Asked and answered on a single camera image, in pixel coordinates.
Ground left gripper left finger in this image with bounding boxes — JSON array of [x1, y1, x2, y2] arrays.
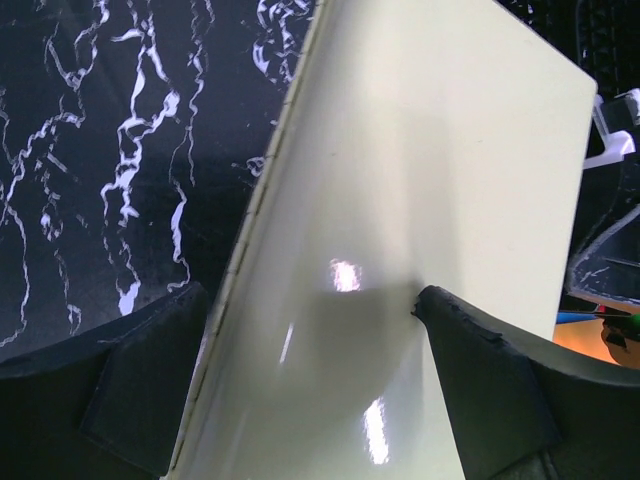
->
[[1, 283, 209, 479]]

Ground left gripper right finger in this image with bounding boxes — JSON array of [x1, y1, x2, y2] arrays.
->
[[414, 286, 639, 479]]

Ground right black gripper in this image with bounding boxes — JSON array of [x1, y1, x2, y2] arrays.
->
[[565, 88, 639, 310]]

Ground yellow-green drawer cabinet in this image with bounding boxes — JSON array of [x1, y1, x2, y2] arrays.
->
[[170, 1, 596, 479]]

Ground black marble desk mat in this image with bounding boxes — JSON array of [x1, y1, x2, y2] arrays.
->
[[1, 1, 315, 359]]

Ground orange folder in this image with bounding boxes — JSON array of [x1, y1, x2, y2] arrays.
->
[[553, 319, 639, 369]]

